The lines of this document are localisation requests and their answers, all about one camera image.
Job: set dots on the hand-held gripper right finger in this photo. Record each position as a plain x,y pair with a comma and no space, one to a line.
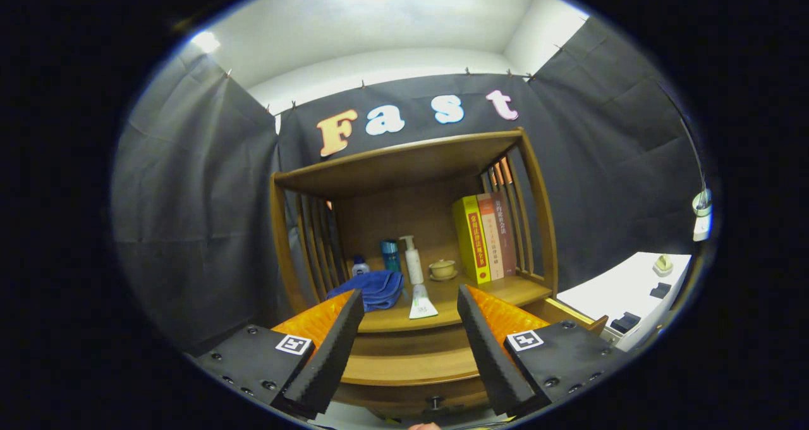
490,354

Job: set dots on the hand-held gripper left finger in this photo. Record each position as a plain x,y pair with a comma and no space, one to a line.
335,354

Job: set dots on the white and green tube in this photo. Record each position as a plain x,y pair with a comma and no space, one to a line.
422,307

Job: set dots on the wooden countertop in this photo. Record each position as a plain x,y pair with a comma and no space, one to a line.
392,322

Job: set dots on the wooden cabinet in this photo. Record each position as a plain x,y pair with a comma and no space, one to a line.
404,164

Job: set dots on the blue folded towel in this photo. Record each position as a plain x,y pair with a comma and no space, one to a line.
373,288

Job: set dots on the small white bottle blue cap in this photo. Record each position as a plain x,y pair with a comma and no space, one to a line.
360,269

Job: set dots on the beige lidded teacup with saucer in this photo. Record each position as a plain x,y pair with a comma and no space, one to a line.
442,269

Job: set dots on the teal bottle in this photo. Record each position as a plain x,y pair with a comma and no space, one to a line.
390,256

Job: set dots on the orange and beige book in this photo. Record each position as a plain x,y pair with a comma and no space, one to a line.
492,240

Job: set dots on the yellow book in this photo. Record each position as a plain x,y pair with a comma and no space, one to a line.
471,240

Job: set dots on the white pump bottle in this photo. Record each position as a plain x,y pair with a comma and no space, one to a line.
414,265

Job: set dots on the brown book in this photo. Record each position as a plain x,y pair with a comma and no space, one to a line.
505,234

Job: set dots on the white table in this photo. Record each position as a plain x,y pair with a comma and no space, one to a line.
607,291

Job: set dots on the small black object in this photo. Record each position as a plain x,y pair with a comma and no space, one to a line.
660,291
626,322

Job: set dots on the white ledge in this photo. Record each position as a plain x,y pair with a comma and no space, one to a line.
701,227

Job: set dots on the grey bowl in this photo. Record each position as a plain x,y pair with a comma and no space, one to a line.
701,202

